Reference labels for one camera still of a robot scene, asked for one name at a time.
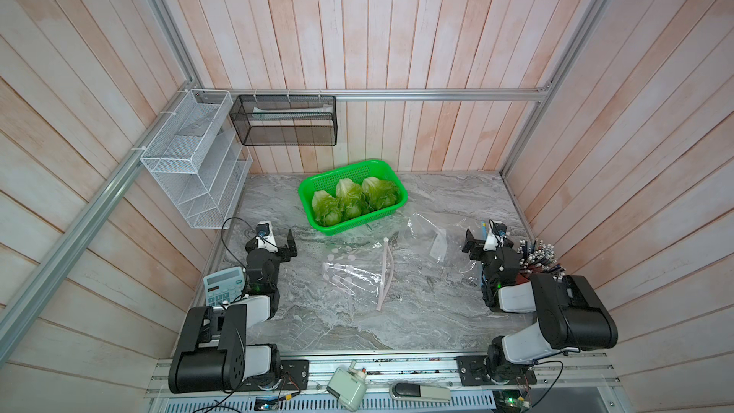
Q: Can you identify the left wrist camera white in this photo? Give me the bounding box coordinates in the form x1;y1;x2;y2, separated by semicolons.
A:
255;221;278;252

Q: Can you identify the white box device front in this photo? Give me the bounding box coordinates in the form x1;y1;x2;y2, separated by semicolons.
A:
327;365;367;412

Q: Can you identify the aluminium rail left wall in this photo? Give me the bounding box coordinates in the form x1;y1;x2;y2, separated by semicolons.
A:
1;81;199;364

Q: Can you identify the aluminium rail back wall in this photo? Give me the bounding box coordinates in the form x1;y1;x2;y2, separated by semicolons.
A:
229;88;550;102

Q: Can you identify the aluminium rail wall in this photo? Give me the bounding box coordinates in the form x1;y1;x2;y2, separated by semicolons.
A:
1;81;199;364
229;88;550;102

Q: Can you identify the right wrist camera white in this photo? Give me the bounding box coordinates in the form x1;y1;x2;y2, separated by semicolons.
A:
483;220;512;252

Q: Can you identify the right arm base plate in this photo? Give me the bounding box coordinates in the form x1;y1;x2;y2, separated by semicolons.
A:
456;356;537;386

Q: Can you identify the black mesh wall basket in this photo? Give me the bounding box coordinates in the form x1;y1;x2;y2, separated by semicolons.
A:
229;94;338;146

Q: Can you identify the white wire mesh shelf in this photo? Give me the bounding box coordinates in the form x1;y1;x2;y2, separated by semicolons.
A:
141;89;252;229

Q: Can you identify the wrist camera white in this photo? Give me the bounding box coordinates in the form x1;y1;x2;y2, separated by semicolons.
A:
255;221;278;252
483;220;512;252

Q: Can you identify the clear zip bag blue seal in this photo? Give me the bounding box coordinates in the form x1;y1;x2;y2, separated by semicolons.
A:
399;212;487;287

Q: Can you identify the chinese cabbage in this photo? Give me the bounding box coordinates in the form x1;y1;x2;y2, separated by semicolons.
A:
312;190;343;227
336;178;369;221
361;177;401;210

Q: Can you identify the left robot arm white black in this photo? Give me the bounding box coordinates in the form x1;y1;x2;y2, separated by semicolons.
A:
168;222;297;394

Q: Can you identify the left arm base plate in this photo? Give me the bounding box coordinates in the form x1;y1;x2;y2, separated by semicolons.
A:
248;359;310;391

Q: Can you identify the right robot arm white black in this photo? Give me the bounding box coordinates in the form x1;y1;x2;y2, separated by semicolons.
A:
457;221;619;385

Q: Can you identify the green plastic basket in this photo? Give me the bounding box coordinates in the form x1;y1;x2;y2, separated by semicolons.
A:
298;160;408;235

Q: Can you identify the teal calculator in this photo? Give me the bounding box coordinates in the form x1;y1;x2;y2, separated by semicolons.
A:
203;267;246;306

